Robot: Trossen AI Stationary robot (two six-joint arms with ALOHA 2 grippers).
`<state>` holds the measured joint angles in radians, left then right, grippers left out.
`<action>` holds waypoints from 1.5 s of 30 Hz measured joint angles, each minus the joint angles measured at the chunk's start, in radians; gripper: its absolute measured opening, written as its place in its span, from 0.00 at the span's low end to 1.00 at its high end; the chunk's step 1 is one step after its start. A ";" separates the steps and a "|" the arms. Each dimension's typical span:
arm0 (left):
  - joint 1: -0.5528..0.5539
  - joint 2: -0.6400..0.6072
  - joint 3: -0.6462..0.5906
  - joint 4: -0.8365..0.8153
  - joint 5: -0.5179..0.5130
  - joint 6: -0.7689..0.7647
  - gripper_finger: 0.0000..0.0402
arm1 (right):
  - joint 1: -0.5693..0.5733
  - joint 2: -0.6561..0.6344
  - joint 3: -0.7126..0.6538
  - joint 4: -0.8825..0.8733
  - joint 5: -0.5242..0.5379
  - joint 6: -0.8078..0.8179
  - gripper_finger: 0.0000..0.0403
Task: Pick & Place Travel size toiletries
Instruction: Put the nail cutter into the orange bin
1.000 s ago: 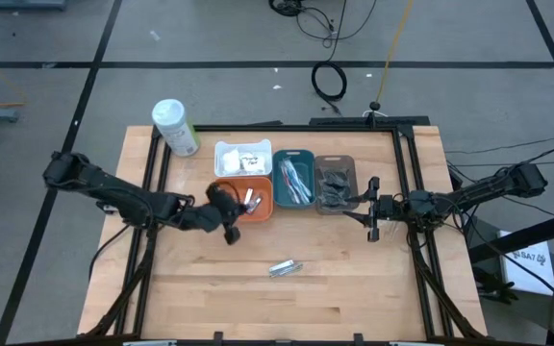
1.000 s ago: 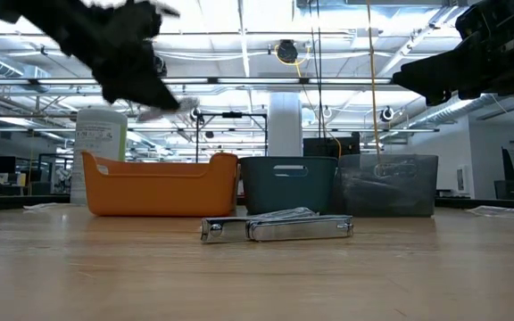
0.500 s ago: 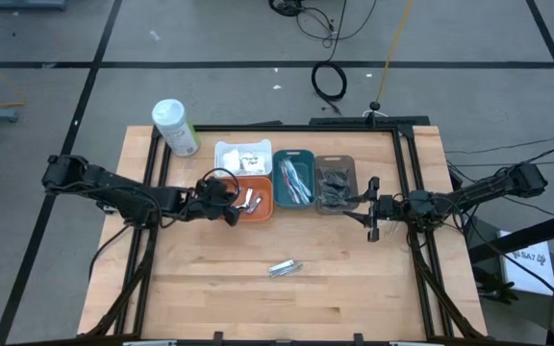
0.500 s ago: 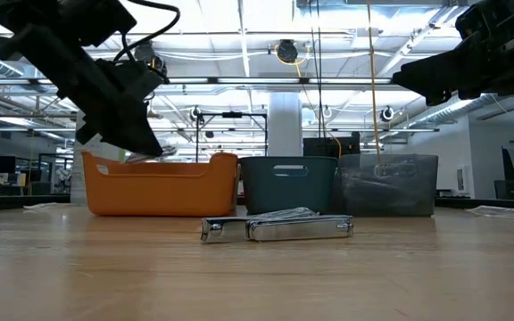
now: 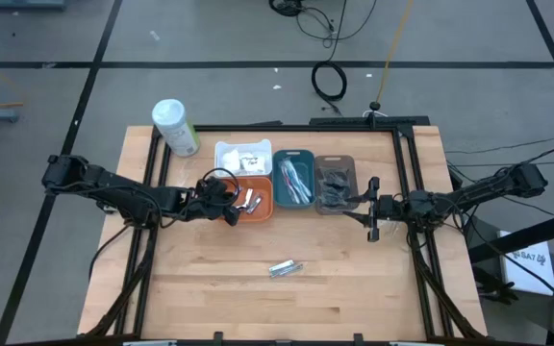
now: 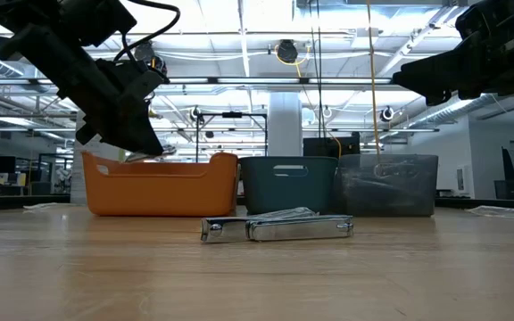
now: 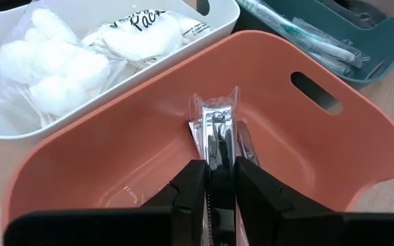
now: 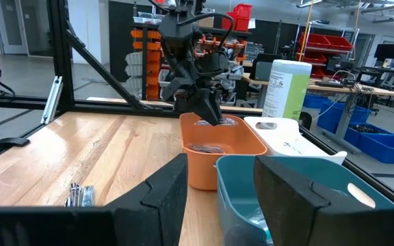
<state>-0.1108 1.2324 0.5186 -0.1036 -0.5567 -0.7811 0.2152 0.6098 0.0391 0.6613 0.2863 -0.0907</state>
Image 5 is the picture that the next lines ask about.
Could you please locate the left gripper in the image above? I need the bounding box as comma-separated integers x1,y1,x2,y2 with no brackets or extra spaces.
194,177,241,228

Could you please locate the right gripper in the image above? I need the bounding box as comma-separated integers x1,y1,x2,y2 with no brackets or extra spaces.
342,176,406,243

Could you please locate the blue white toothbrush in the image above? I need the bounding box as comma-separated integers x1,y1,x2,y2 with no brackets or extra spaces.
284,161,313,203
281,162,308,204

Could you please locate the teal white toothbrush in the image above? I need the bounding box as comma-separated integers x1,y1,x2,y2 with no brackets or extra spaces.
279,161,302,204

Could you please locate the black plastic comb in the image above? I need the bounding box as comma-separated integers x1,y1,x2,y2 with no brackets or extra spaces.
321,194,355,211
322,166,350,186
322,184,355,199

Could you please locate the orange plastic bin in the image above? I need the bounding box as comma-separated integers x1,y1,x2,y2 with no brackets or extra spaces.
216,176,275,223

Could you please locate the clear plastic wrapper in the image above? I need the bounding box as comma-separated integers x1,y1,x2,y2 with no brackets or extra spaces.
377,218,406,241

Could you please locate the grey translucent plastic bin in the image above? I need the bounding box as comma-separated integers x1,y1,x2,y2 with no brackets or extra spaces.
314,154,361,216

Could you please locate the white plastic bin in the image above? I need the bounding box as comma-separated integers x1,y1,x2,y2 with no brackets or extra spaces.
214,138,273,179

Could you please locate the teal plastic bin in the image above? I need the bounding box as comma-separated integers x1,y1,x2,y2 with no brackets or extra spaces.
271,148,316,210

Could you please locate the white green wipes canister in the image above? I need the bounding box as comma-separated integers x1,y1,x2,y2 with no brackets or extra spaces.
151,98,201,159

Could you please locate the black metal bar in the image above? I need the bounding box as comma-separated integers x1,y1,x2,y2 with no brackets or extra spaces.
466,206,554,264

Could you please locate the white printed box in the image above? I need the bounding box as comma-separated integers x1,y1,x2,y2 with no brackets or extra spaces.
497,230,554,297

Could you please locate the black aluminium table frame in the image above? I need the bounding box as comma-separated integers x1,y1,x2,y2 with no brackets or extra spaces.
84,114,488,346

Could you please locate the black coiled floor cable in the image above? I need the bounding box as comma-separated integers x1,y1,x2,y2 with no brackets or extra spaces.
311,61,349,103

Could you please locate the yellow hanging cable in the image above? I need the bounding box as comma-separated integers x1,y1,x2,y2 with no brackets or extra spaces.
369,0,416,111

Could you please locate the black cable bundle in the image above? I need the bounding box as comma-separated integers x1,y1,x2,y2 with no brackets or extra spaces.
269,0,305,17

